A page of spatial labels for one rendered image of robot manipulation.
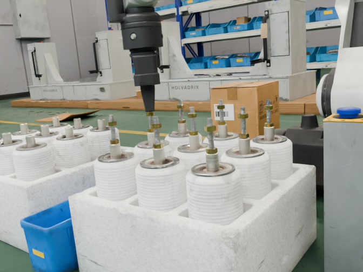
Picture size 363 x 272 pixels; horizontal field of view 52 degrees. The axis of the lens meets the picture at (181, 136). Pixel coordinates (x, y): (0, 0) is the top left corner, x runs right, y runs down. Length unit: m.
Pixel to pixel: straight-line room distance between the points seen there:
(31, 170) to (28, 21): 6.60
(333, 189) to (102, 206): 0.43
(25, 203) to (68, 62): 7.22
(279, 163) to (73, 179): 0.53
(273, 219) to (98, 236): 0.34
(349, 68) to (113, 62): 3.31
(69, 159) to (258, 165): 0.55
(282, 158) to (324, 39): 8.63
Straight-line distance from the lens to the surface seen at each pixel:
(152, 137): 0.86
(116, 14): 0.83
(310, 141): 1.12
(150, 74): 0.79
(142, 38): 0.81
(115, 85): 4.07
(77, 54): 8.27
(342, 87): 0.94
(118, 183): 0.76
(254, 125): 1.69
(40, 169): 1.00
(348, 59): 0.98
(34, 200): 0.97
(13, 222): 1.05
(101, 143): 1.12
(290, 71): 2.87
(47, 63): 5.19
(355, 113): 0.72
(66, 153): 1.06
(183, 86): 3.31
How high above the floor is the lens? 0.44
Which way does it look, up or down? 11 degrees down
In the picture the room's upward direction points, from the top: 5 degrees counter-clockwise
